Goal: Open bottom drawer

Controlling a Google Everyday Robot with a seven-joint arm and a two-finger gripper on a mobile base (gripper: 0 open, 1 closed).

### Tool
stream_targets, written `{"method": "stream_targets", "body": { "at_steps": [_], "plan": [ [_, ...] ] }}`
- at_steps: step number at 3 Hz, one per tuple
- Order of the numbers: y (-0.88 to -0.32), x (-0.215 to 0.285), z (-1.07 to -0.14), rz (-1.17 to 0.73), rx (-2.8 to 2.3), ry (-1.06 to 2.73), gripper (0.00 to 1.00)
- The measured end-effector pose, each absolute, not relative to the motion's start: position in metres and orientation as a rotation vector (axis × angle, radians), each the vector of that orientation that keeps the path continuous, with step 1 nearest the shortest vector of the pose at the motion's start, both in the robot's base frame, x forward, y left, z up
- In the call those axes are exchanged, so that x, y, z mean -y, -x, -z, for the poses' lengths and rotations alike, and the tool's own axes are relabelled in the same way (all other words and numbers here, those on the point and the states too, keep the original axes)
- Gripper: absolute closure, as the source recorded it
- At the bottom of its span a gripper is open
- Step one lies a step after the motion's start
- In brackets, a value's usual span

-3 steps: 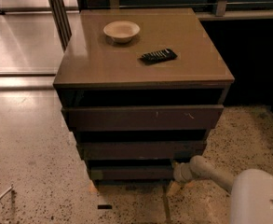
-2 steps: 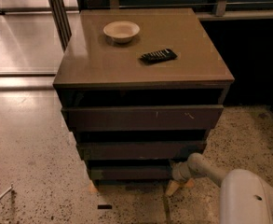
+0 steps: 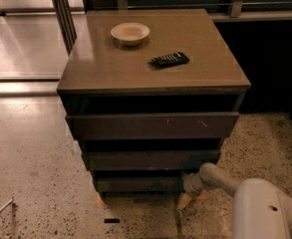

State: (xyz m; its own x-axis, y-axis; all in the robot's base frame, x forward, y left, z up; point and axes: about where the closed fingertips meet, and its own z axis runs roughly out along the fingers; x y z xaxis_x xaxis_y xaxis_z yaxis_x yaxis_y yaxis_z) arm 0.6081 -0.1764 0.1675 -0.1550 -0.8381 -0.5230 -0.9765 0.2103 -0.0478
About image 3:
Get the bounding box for brown drawer cabinet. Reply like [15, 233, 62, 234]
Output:
[56, 9, 251, 199]

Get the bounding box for white ceramic bowl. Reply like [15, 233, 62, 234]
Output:
[111, 22, 149, 47]

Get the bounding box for brown drawer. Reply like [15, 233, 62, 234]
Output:
[83, 150, 220, 171]
[94, 177, 183, 192]
[66, 112, 239, 140]

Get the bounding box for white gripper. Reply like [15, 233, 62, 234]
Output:
[176, 173, 207, 211]

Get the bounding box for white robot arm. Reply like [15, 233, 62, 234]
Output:
[176, 162, 292, 239]

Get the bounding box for metal frame post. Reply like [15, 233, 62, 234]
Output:
[52, 0, 77, 54]

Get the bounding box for black remote control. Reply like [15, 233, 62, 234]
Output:
[149, 52, 189, 69]

